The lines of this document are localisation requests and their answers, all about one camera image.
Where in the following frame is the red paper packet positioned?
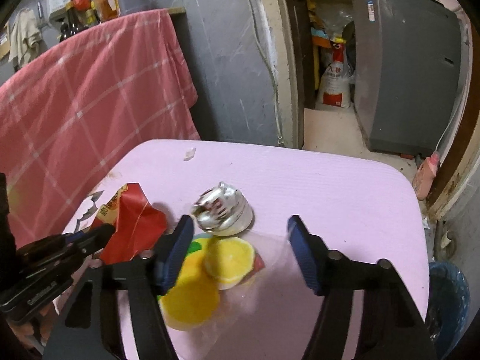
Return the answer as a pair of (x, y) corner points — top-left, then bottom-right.
(92, 183), (168, 265)

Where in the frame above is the yellow fruit cup packaging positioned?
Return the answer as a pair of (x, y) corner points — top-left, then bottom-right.
(158, 231), (287, 359)

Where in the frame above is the silver metal can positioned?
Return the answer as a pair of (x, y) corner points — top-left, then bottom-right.
(191, 181), (254, 237)

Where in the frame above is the blue trash bin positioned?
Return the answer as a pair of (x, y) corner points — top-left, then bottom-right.
(425, 262), (470, 359)

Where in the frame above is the pink floral tablecloth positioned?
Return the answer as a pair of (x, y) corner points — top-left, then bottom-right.
(85, 140), (430, 359)

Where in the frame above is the small white paper scrap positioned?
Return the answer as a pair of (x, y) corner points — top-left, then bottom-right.
(184, 148), (196, 162)

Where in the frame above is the red plaid cloth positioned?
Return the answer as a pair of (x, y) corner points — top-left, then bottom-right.
(1, 9), (199, 246)

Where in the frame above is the pink bottle on floor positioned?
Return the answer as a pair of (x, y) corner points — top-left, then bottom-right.
(412, 151), (439, 201)

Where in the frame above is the beige hanging towel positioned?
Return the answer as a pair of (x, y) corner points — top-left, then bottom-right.
(8, 8), (43, 68)

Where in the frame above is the dark sauce bottle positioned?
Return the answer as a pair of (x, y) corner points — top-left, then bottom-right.
(65, 2), (86, 37)

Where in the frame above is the white red sack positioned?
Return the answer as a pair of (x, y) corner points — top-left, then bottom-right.
(318, 38), (352, 108)

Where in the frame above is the grey washing machine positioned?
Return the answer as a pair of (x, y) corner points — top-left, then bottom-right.
(352, 0), (461, 156)

